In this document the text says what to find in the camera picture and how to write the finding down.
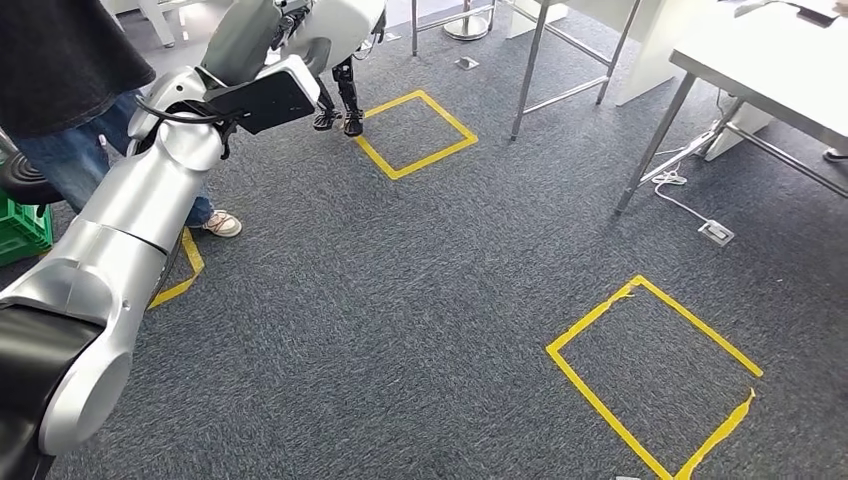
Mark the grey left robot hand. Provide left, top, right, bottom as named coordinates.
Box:
left=200, top=0, right=333, bottom=87

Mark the white curved plastic part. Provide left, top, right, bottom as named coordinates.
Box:
left=281, top=0, right=388, bottom=68

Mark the white metal-legged workbench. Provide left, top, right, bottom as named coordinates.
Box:
left=612, top=0, right=848, bottom=217

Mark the white table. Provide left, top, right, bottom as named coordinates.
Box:
left=105, top=0, right=223, bottom=49

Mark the black humanoid robot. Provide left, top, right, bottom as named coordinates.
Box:
left=311, top=9, right=388, bottom=139

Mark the person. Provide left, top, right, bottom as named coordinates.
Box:
left=0, top=0, right=243, bottom=238

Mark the yellow floor tape square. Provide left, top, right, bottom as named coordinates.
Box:
left=545, top=273, right=765, bottom=480
left=146, top=227, right=207, bottom=311

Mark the black round stool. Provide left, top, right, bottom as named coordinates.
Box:
left=0, top=148, right=66, bottom=208

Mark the green plastic crate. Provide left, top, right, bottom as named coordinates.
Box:
left=0, top=188, right=56, bottom=268

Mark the white cabinet panel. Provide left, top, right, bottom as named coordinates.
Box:
left=506, top=0, right=720, bottom=109

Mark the white base block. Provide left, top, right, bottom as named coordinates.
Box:
left=702, top=102, right=776, bottom=164

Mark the floor outlet box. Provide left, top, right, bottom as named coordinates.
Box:
left=697, top=219, right=735, bottom=248

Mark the dark flat object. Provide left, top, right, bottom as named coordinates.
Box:
left=794, top=5, right=843, bottom=29

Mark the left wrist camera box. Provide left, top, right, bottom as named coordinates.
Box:
left=203, top=54, right=323, bottom=136

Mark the chrome pedestal base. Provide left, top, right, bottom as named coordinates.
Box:
left=410, top=0, right=498, bottom=42

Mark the metal frame table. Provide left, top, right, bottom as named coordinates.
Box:
left=508, top=0, right=645, bottom=142

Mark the white cable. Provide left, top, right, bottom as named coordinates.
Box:
left=639, top=148, right=713, bottom=227

